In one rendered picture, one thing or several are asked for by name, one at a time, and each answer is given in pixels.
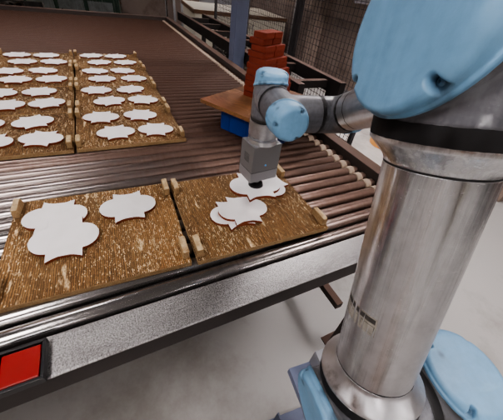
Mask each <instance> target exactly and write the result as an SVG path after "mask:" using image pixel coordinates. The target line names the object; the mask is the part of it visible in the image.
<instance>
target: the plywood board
mask: <svg viewBox="0 0 503 420"><path fill-rule="evenodd" d="M243 93H244V86H242V87H237V88H234V89H231V90H228V91H225V92H220V93H217V94H214V95H211V96H208V97H204V98H201V103H203V104H206V105H207V106H210V107H212V108H215V109H218V110H220V111H222V112H225V113H228V114H230V115H232V116H234V117H237V118H240V119H242V120H244V121H247V122H250V116H251V110H252V97H248V96H246V95H243ZM289 93H290V94H294V95H303V94H300V93H298V92H293V91H291V90H290V92H289Z"/></svg>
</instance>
